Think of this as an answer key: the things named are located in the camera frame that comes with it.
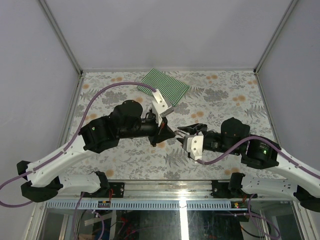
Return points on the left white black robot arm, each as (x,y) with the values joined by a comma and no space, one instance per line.
(46,178)

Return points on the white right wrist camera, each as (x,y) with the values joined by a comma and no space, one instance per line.
(193,145)

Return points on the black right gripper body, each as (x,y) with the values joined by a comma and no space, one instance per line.
(215,143)

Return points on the white slotted cable duct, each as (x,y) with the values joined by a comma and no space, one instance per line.
(123,204)

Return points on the large silver keyring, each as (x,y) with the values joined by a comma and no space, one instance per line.
(180,136)

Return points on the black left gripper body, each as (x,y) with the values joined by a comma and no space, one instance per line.
(149,127)

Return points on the aluminium mounting rail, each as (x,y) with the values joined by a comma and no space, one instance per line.
(166,189)

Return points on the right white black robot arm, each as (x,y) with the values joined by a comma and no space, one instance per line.
(300,183)

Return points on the floral patterned table mat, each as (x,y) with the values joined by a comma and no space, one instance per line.
(213,96)

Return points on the green white striped cloth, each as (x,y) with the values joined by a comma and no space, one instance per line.
(170,88)

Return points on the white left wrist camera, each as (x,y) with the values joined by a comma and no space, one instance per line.
(161,107)

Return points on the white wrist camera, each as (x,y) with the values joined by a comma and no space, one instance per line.
(193,145)
(161,107)

